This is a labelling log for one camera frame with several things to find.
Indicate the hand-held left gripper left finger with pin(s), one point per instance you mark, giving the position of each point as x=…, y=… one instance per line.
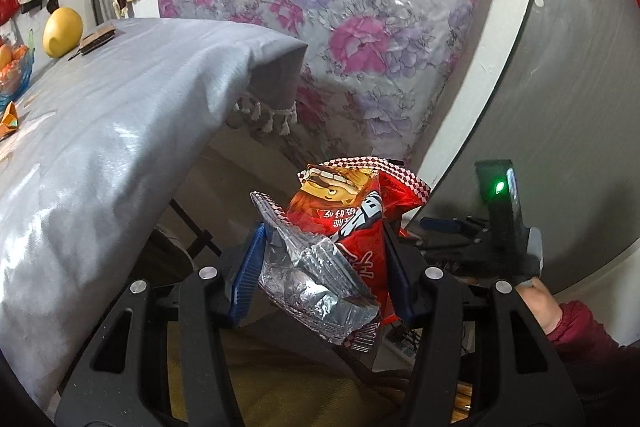
x=245, y=282

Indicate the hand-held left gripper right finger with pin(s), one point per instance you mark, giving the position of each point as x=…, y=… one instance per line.
x=402, y=292

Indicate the person's right hand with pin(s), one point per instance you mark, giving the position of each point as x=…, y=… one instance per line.
x=537, y=304

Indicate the flat orange box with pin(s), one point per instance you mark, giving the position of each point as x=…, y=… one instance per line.
x=10, y=119

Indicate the grey round board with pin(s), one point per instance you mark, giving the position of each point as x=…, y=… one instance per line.
x=575, y=82

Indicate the red snack bag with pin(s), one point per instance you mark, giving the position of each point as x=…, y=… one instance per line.
x=350, y=227

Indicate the blue glass fruit bowl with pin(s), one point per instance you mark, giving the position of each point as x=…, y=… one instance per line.
x=17, y=79

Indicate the olive trousers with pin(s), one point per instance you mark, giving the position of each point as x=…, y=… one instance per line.
x=280, y=382

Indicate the wrapped orange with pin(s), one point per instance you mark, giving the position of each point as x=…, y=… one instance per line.
x=17, y=56

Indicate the yellow pomelo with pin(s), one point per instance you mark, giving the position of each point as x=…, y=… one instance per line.
x=62, y=32

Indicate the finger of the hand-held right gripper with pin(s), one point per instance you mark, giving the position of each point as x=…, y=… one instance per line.
x=440, y=225
x=476, y=222

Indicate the black metal table frame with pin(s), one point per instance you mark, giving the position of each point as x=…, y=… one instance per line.
x=195, y=232

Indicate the person's right forearm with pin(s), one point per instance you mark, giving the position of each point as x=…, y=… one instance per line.
x=585, y=342

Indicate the floral mattress in plastic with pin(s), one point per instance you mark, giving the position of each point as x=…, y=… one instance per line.
x=320, y=32

